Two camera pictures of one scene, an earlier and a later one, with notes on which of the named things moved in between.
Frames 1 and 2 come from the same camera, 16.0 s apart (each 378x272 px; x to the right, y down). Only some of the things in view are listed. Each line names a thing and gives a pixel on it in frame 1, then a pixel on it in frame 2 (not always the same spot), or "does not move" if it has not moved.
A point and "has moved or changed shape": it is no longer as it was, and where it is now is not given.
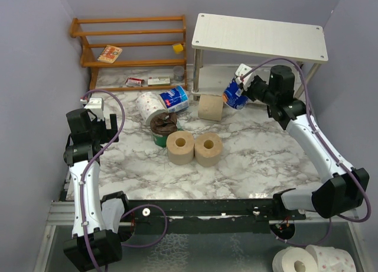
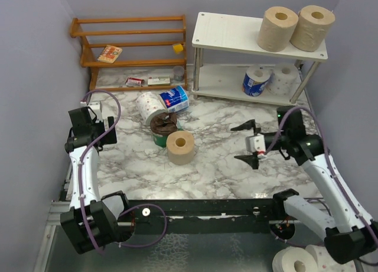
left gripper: (108, 133) does not move
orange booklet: (110, 54) does not move
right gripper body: (258, 90) -> (280, 141)
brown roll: (180, 147) does not move
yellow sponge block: (178, 48) does not move
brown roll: (208, 149) -> (312, 28)
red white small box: (133, 81) does not move
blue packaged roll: (233, 96) has moved or changed shape
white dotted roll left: (147, 103) does not move
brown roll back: (210, 107) -> (277, 29)
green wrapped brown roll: (160, 125) does not move
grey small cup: (178, 72) does not move
